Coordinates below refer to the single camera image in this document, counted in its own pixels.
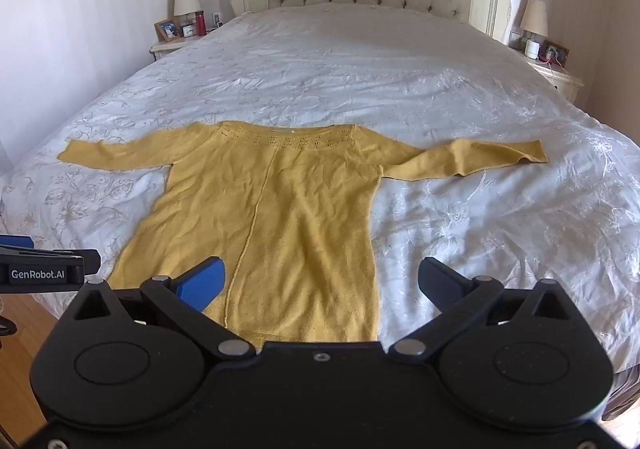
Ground left white nightstand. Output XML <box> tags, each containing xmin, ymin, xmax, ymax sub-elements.
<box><xmin>149</xmin><ymin>35</ymin><xmax>202</xmax><ymax>61</ymax></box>

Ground small alarm clock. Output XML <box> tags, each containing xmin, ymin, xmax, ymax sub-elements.
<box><xmin>182</xmin><ymin>24</ymin><xmax>195</xmax><ymax>38</ymax></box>

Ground right white nightstand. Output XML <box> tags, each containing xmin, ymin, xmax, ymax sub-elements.
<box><xmin>523</xmin><ymin>54</ymin><xmax>584</xmax><ymax>104</ymax></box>

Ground red bottle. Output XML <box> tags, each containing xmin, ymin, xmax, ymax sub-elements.
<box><xmin>195</xmin><ymin>10</ymin><xmax>207</xmax><ymax>36</ymax></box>

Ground yellow knit sweater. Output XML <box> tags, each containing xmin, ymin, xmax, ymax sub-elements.
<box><xmin>60</xmin><ymin>121</ymin><xmax>547</xmax><ymax>345</ymax></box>

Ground right dark photo frame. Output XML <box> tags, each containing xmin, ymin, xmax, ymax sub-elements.
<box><xmin>540</xmin><ymin>41</ymin><xmax>570</xmax><ymax>67</ymax></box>

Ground white cylinder speaker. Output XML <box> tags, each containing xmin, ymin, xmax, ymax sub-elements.
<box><xmin>524</xmin><ymin>39</ymin><xmax>540</xmax><ymax>60</ymax></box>

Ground wooden photo frame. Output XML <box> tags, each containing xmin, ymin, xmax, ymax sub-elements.
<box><xmin>154</xmin><ymin>19</ymin><xmax>182</xmax><ymax>42</ymax></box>

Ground left cream table lamp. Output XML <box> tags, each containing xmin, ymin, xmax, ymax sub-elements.
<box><xmin>174</xmin><ymin>0</ymin><xmax>202</xmax><ymax>27</ymax></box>

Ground white embroidered bedspread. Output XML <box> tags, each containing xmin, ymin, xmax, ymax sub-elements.
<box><xmin>1</xmin><ymin>4</ymin><xmax>639</xmax><ymax>370</ymax></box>

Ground white nightstand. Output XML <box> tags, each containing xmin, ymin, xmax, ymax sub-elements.
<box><xmin>523</xmin><ymin>54</ymin><xmax>584</xmax><ymax>104</ymax></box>
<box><xmin>149</xmin><ymin>35</ymin><xmax>202</xmax><ymax>61</ymax></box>

